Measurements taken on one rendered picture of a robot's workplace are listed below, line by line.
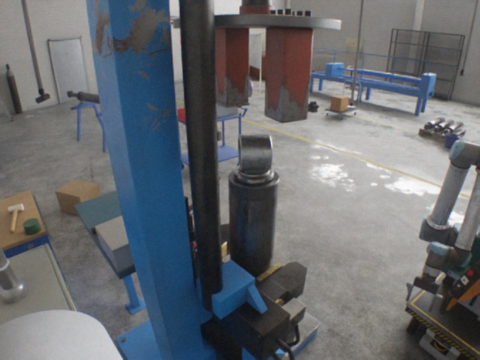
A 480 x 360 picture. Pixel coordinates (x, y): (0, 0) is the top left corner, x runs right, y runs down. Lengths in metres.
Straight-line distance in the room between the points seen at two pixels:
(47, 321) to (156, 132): 0.53
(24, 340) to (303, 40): 0.93
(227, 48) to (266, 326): 1.06
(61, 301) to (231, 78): 0.97
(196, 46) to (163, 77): 0.14
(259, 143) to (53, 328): 0.91
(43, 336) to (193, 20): 0.68
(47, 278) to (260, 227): 0.84
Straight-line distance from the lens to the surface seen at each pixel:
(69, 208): 4.17
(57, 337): 0.52
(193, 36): 0.75
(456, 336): 2.47
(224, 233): 1.70
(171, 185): 0.92
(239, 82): 1.27
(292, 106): 0.94
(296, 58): 0.92
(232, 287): 1.15
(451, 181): 1.93
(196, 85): 0.76
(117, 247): 1.40
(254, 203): 1.20
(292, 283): 1.43
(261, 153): 1.15
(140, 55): 0.79
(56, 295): 0.70
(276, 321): 1.19
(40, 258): 0.82
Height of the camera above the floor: 2.04
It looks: 27 degrees down
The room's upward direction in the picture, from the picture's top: straight up
